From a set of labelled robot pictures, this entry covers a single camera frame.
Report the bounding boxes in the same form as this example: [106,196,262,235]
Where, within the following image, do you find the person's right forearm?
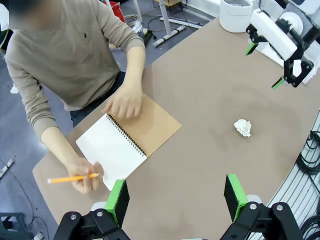
[40,126,83,171]

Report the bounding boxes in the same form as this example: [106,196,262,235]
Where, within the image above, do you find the white ribbed cable duct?
[247,154,320,240]

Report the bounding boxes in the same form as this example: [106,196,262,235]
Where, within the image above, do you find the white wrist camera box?
[249,8,299,61]

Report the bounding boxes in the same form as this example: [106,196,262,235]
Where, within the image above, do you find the kraft cover spiral notebook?
[75,93,183,192]

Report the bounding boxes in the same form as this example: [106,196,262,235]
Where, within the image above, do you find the yellow pencil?
[46,172,101,185]

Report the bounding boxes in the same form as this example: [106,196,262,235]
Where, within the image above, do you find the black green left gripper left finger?
[53,179,131,240]

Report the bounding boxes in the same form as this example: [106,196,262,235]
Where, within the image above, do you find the white perforated plastic basket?
[257,41,320,85]

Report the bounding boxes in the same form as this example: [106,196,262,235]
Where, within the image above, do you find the person's dark blue jeans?
[69,71,127,128]

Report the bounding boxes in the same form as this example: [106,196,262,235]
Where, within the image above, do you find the white lidded trash can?
[219,0,254,33]

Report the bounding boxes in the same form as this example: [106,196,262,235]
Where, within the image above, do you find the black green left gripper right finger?
[219,174,305,240]

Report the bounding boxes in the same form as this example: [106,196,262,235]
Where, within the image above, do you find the dark grey floor frame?
[0,211,35,240]

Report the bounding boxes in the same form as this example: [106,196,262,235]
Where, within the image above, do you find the red bag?
[107,1,126,23]

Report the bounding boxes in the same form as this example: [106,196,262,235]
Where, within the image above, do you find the crumpled white paper ball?
[233,119,252,138]

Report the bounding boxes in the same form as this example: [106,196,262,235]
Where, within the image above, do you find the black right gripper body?
[276,21,320,60]

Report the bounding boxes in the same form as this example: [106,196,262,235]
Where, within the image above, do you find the person's left forearm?
[123,46,147,93]

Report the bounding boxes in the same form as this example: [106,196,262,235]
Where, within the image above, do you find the person's beige sweater torso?
[4,0,146,140]

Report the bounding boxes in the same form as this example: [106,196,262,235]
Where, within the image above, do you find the black cable bundle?
[296,129,320,240]

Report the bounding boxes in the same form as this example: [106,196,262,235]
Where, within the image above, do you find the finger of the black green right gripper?
[271,53,315,89]
[244,23,270,56]

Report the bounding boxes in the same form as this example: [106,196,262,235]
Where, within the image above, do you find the white T-leg stand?
[0,155,17,179]

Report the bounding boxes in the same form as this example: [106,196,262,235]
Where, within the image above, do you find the person's left hand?
[101,86,145,120]

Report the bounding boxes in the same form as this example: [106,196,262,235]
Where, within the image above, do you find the person's right hand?
[66,159,105,195]

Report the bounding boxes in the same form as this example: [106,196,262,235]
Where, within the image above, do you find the person's blurred head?
[8,0,62,30]

